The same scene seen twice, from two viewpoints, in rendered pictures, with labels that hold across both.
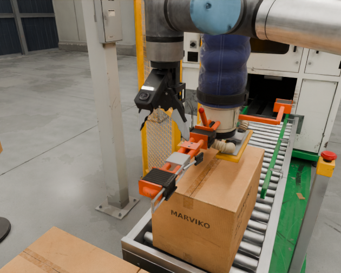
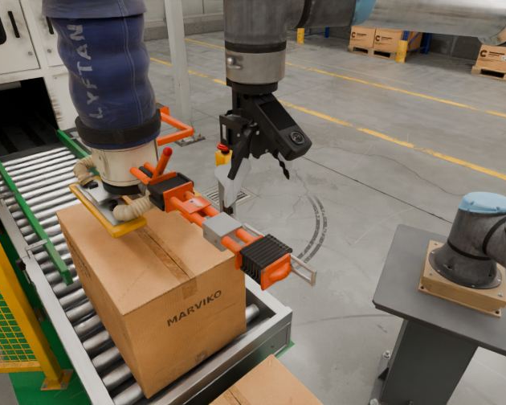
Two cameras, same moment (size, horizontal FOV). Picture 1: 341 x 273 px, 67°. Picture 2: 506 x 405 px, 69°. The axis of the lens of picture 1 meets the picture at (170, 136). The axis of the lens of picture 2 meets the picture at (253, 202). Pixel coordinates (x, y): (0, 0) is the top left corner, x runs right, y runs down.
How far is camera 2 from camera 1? 71 cm
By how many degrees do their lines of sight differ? 59
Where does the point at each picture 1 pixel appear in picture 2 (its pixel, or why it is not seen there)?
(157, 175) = (261, 251)
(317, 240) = not seen: hidden behind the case
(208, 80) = (118, 107)
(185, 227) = (191, 323)
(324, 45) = (396, 22)
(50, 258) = not seen: outside the picture
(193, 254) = (207, 345)
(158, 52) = (279, 66)
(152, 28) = (274, 30)
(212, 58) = (117, 68)
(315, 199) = not seen: hidden behind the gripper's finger
